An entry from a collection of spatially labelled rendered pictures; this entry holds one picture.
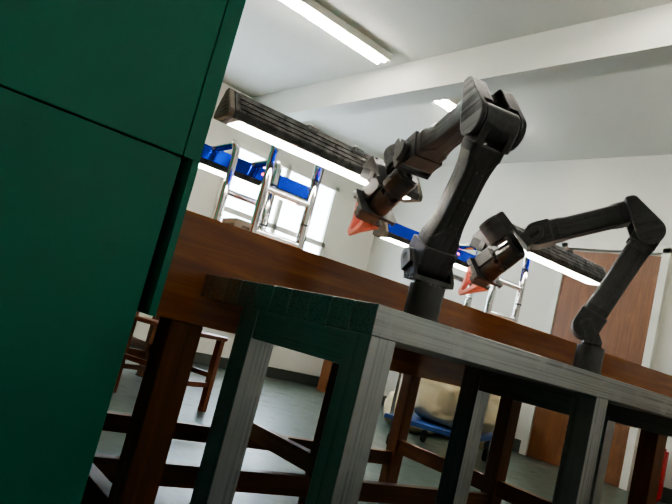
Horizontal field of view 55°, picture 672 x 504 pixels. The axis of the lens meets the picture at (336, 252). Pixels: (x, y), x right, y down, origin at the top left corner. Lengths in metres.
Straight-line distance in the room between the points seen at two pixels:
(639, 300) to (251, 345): 5.57
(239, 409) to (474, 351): 0.36
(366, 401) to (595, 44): 4.00
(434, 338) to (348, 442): 0.18
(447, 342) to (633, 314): 5.50
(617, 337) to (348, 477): 5.65
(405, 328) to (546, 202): 6.37
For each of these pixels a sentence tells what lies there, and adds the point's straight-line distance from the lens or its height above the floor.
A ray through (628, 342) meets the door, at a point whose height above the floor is 1.22.
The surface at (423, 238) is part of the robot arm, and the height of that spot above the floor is 0.82.
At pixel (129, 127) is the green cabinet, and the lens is 1.07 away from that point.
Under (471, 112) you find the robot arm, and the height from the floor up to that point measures 1.03.
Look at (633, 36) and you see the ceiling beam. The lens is 4.53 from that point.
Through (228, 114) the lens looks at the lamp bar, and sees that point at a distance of 1.51.
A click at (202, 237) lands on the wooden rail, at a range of 1.14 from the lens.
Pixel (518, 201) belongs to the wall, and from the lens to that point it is 7.37.
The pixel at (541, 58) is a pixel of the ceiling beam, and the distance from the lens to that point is 4.82.
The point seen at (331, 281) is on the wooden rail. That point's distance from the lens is 1.28.
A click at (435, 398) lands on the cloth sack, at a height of 0.39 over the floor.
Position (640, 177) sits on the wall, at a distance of 6.80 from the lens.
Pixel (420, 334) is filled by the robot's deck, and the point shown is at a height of 0.65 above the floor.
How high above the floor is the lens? 0.61
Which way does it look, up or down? 7 degrees up
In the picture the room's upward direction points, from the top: 14 degrees clockwise
